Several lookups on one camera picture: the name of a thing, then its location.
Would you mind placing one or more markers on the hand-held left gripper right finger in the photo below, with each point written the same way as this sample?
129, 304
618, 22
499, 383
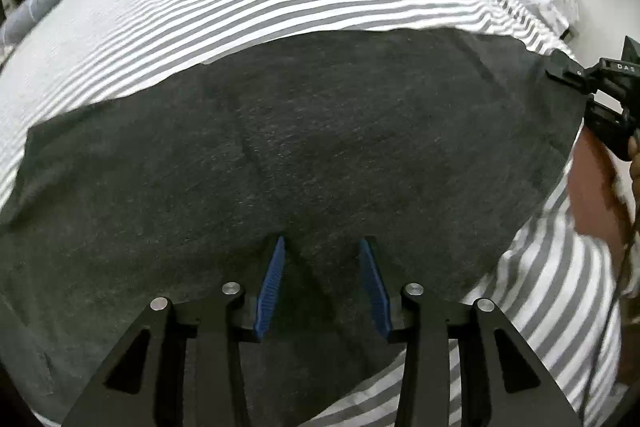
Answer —
376, 292

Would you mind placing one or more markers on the person's right forearm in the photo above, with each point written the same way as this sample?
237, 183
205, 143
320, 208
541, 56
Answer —
592, 187

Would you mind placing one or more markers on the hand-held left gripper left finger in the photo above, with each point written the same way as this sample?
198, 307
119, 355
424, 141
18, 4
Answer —
270, 292

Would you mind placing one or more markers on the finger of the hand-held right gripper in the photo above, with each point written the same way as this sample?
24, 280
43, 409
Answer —
570, 71

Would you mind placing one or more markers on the dark grey denim pants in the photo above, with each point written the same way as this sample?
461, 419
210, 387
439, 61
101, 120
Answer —
250, 157

